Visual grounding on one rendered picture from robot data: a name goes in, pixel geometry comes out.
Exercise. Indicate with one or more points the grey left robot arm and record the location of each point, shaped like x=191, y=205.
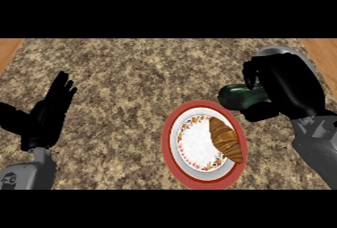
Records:
x=29, y=172

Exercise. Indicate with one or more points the red rimmed white plate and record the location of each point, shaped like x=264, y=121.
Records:
x=204, y=144

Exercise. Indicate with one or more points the brown croissant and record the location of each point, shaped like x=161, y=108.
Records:
x=226, y=139

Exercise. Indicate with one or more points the dark green eggplant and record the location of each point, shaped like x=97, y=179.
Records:
x=242, y=96

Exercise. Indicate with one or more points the grey pan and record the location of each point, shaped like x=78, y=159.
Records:
x=303, y=63

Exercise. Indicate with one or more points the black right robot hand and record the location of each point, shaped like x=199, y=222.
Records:
x=287, y=86

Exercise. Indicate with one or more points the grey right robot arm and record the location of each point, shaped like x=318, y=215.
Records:
x=316, y=145

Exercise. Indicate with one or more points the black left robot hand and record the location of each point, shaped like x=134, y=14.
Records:
x=46, y=117

